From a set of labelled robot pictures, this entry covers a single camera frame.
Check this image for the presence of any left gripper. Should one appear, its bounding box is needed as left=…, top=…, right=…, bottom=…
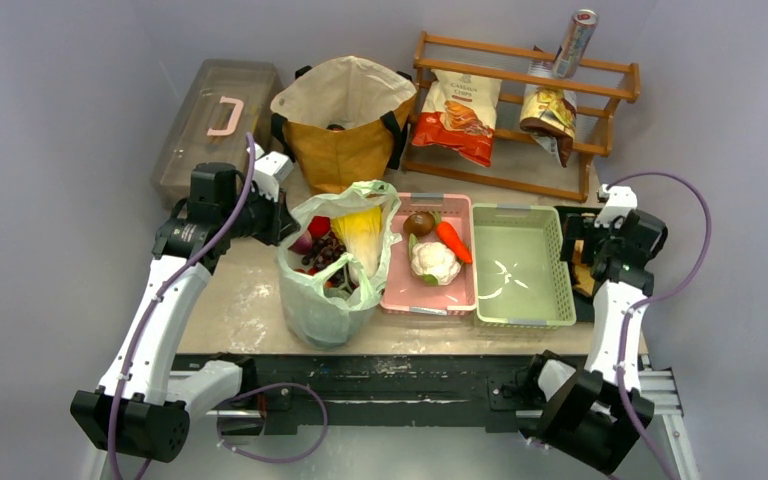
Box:
left=221, top=182, right=299, bottom=246

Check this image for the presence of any green plastic grocery bag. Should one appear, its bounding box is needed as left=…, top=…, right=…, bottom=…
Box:
left=276, top=180, right=402, bottom=349

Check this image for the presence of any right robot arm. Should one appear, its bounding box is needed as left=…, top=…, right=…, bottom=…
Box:
left=520, top=208, right=668, bottom=475

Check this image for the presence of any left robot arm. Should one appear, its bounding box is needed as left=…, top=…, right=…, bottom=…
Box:
left=70, top=160, right=299, bottom=464

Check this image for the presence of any toy lychee bunch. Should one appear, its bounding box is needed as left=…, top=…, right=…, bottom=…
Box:
left=307, top=216, right=331, bottom=239

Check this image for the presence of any toy grape bunch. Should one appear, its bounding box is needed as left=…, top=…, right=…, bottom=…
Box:
left=301, top=233, right=346, bottom=271

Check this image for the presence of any bread slice near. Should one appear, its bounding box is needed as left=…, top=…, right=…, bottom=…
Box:
left=571, top=264, right=595, bottom=298

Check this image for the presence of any green plastic basket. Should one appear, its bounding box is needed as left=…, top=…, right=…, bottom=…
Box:
left=472, top=203, right=577, bottom=329

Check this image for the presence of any toy napa cabbage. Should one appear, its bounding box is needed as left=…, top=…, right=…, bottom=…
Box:
left=331, top=206, right=382, bottom=278

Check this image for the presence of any toy melon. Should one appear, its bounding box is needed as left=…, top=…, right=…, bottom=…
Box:
left=323, top=273, right=358, bottom=300

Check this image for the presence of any black tray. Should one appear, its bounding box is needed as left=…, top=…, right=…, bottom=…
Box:
left=554, top=205, right=600, bottom=323

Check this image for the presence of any brown paper tote bag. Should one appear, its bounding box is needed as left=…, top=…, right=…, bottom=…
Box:
left=270, top=56, right=418, bottom=194

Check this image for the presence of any brown snack bag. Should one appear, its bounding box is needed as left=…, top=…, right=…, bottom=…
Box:
left=519, top=85, right=577, bottom=167

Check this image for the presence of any wooden rack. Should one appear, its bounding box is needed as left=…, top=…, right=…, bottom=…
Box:
left=401, top=32, right=641, bottom=203

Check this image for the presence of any toy carrot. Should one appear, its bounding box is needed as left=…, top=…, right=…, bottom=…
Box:
left=431, top=211, right=473, bottom=264

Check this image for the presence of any pink plastic basket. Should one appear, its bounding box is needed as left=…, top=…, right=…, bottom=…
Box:
left=380, top=192, right=477, bottom=316

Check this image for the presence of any toy brown onion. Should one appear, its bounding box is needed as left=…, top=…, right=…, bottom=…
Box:
left=402, top=211, right=436, bottom=238

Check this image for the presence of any translucent storage box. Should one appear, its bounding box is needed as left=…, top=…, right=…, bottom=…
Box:
left=151, top=59, right=283, bottom=210

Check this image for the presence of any toy cauliflower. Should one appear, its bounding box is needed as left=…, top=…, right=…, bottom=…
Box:
left=408, top=234, right=461, bottom=286

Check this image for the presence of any cassava chips bag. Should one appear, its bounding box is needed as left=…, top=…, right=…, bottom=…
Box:
left=412, top=69, right=502, bottom=167

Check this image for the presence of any drink can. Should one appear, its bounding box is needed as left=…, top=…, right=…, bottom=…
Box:
left=552, top=9, right=599, bottom=79

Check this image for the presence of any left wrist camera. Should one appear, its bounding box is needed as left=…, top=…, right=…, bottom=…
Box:
left=253, top=152, right=295, bottom=202

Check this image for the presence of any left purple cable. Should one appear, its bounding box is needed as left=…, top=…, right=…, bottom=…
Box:
left=106, top=132, right=257, bottom=480

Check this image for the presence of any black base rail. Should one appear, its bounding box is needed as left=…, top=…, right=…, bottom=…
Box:
left=209, top=354, right=542, bottom=437

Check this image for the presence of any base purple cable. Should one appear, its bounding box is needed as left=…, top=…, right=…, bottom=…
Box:
left=215, top=382, right=329, bottom=465

